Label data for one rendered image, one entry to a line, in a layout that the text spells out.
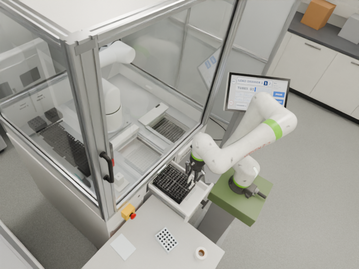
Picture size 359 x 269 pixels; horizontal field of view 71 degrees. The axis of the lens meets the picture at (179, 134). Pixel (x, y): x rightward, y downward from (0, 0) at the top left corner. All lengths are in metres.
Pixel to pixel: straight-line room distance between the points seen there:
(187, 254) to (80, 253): 1.10
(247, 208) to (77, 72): 1.36
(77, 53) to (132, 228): 1.21
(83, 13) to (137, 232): 1.23
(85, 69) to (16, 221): 2.14
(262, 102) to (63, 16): 1.01
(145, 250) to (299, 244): 1.68
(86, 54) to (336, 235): 2.88
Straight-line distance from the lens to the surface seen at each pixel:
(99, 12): 0.86
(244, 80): 2.13
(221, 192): 1.73
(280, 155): 3.35
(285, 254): 2.75
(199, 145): 1.23
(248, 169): 1.59
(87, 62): 0.71
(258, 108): 1.44
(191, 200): 1.68
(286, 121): 1.37
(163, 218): 1.69
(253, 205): 1.77
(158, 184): 1.67
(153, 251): 1.62
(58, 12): 0.85
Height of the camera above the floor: 2.32
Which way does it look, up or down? 49 degrees down
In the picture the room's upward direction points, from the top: 12 degrees clockwise
